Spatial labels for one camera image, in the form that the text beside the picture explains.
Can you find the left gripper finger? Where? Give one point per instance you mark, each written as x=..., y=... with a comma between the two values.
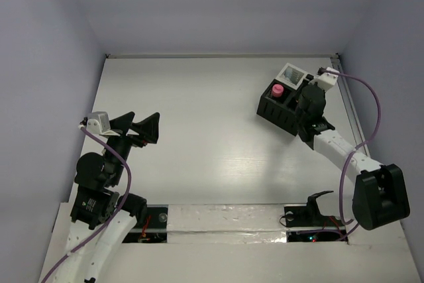
x=147, y=130
x=122, y=124

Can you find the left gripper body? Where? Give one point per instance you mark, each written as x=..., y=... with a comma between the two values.
x=129, y=136

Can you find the pink capped highlighter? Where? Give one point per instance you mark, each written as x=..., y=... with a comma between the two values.
x=277, y=90

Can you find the blue highlighter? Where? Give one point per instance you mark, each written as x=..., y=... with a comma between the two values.
x=291, y=75

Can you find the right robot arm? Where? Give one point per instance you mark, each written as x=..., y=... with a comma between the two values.
x=380, y=195

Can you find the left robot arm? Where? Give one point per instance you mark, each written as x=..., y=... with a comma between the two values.
x=104, y=209

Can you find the white foam front board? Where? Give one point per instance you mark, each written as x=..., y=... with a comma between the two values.
x=244, y=243

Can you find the black and white organizer box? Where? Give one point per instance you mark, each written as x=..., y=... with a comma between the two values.
x=281, y=111

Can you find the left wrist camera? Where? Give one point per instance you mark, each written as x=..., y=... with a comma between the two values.
x=97, y=123

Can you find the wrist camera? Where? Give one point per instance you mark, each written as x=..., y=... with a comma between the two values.
x=327, y=78
x=97, y=123

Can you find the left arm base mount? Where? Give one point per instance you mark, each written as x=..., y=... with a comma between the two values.
x=154, y=228

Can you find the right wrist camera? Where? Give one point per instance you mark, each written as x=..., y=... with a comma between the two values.
x=327, y=78

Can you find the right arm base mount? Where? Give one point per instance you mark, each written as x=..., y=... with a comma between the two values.
x=306, y=223

